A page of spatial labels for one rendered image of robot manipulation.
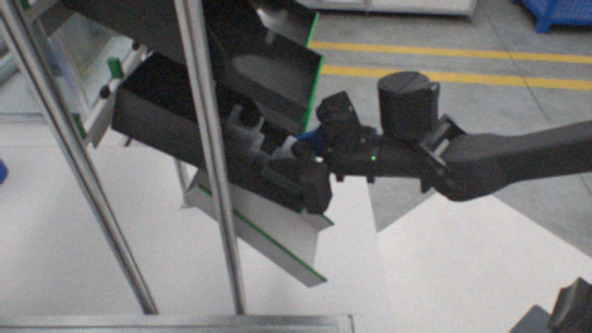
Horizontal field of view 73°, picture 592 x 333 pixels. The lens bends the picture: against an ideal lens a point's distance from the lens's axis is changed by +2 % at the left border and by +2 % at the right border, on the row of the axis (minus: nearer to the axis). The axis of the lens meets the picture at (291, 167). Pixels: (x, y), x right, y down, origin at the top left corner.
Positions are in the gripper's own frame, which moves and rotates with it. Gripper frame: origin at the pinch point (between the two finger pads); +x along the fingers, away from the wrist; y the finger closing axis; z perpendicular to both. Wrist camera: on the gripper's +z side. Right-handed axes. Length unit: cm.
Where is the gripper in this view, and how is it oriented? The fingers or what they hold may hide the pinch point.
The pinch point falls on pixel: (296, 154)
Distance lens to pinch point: 56.1
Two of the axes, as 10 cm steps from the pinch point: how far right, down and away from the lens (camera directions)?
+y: -3.3, 5.8, -7.4
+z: -2.0, -8.1, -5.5
